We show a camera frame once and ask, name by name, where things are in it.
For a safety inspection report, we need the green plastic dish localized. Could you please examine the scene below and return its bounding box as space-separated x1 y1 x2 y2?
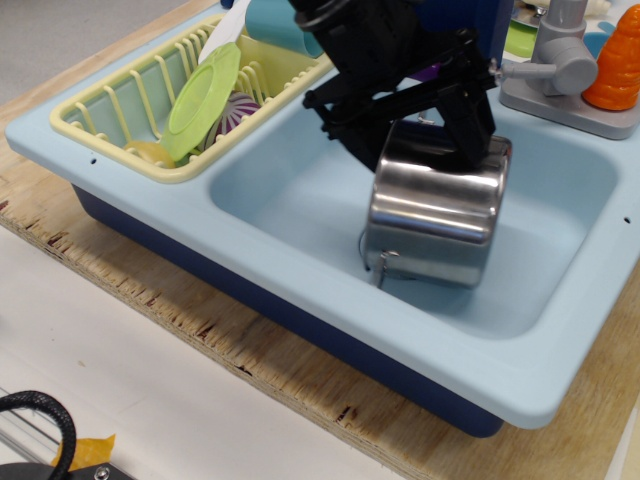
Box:
504 20 538 58

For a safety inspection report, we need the white plastic utensil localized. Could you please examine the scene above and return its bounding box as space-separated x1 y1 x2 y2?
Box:
198 0 251 64

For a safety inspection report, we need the green plastic plate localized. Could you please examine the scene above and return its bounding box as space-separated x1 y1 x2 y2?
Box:
160 43 241 161

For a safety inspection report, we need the teal plastic cup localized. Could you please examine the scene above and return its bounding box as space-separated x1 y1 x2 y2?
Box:
245 0 324 58

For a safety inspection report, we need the yellow plastic dish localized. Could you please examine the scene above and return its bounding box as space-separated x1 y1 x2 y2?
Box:
124 140 175 169

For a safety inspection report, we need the wooden board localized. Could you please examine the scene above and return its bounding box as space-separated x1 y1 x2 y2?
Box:
0 0 640 480

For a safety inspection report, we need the pale yellow dish rack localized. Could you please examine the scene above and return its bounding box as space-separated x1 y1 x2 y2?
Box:
49 13 333 183

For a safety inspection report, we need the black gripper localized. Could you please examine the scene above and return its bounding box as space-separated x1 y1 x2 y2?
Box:
292 1 496 172

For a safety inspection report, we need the yellow tape piece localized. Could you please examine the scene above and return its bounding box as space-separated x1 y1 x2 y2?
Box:
68 434 116 472

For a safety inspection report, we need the orange toy carrot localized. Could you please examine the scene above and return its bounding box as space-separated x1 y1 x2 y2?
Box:
582 4 639 111

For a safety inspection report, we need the light blue toy sink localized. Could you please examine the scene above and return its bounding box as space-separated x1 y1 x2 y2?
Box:
4 6 640 439

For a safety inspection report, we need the purple white striped ball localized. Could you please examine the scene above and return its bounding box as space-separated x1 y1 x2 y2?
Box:
199 91 260 151

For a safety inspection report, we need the stainless steel pot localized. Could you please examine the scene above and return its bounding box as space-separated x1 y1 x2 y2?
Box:
360 120 512 288

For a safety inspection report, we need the black braided cable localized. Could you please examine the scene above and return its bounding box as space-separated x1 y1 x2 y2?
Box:
0 390 78 480

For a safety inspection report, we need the purple toy eggplant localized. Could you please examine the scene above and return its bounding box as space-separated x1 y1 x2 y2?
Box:
406 62 441 83

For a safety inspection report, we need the grey toy faucet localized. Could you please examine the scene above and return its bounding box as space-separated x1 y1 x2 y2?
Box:
499 1 639 140

